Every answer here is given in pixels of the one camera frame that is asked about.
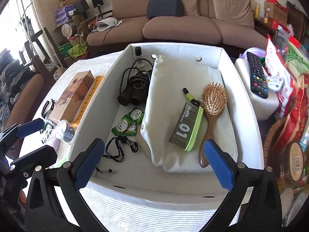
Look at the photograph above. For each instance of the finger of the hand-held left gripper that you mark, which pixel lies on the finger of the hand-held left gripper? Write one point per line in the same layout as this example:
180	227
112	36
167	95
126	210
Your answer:
38	156
30	127

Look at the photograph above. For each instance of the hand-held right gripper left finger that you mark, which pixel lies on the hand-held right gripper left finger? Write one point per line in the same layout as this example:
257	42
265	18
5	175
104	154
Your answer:
88	164

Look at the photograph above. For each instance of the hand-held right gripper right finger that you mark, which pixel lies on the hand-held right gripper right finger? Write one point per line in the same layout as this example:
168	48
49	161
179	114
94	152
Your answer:
218	166

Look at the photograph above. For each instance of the clear capped cream bottle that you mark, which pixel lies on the clear capped cream bottle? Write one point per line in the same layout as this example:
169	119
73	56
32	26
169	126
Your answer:
66	131

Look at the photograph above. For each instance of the small green packet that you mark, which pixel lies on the small green packet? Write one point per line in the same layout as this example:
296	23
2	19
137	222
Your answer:
131	129
135	114
47	129
120	128

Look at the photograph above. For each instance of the white storage box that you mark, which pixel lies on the white storage box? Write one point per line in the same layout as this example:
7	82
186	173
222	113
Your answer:
169	191

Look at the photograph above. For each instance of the purple egg-shaped sponge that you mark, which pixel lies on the purple egg-shaped sponge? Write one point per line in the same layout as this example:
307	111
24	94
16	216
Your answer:
52	143

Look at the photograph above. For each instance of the black smart band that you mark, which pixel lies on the black smart band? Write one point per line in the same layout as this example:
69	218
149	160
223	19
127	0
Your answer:
44	108

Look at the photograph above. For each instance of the brown armchair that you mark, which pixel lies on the brown armchair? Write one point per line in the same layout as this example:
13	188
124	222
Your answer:
26	94

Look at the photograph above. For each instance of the pile of clothes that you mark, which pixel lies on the pile of clothes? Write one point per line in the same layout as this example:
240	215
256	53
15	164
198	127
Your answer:
12	77

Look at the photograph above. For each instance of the brown cardboard box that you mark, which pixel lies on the brown cardboard box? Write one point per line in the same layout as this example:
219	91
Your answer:
72	94

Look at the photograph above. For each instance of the wicker basket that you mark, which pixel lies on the wicker basket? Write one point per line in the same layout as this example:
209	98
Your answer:
268	145

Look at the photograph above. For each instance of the wooden hairbrush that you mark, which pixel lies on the wooden hairbrush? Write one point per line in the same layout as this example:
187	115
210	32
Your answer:
214	99

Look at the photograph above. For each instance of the white plastic container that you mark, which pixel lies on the white plastic container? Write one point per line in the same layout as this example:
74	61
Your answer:
263	108

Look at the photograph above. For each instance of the brown lidded jar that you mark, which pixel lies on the brown lidded jar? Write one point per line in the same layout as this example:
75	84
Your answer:
293	159

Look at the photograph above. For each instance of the dark wooden chair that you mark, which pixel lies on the dark wooden chair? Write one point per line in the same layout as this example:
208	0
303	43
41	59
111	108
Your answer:
38	43

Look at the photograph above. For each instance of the green plastic bag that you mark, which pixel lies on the green plastic bag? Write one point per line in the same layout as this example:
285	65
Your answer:
77	51

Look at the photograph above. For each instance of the white cloth bag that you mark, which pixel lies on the white cloth bag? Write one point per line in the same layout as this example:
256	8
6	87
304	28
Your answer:
164	89

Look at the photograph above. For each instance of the small white remote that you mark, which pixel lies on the small white remote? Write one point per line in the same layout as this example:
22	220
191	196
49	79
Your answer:
275	83

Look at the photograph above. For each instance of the black remote control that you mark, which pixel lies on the black remote control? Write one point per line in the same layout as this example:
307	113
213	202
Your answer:
256	72

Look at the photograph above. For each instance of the round biscuit tin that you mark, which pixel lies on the round biscuit tin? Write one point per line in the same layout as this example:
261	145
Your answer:
68	29

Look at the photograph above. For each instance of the red and white snack bag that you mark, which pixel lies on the red and white snack bag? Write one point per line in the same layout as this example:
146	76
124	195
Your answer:
275	62

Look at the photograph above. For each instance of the stack of purple boxes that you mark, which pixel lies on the stack of purple boxes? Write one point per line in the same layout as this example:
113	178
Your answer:
65	13

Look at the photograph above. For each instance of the purple plastic lid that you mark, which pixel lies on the purple plastic lid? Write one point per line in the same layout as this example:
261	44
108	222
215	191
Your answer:
253	50

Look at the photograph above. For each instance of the small black capped bottle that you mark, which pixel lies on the small black capped bottle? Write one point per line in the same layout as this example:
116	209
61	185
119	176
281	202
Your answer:
138	52

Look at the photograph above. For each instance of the white massager device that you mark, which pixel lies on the white massager device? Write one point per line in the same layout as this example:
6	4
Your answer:
106	24

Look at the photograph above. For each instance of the black speaker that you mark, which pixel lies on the black speaker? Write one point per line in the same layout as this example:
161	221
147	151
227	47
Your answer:
97	0
81	5

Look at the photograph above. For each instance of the green snack bag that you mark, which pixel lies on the green snack bag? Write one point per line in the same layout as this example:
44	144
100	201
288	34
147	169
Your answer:
298	58

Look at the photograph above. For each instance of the brown sofa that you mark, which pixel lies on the brown sofa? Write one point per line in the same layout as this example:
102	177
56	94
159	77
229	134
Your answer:
181	31

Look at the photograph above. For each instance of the dark wooden shelf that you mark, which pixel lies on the dark wooden shelf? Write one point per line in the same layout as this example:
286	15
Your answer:
277	14

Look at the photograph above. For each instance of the dark lumbar cushion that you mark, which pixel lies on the dark lumbar cushion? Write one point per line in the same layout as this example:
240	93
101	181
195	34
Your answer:
165	7

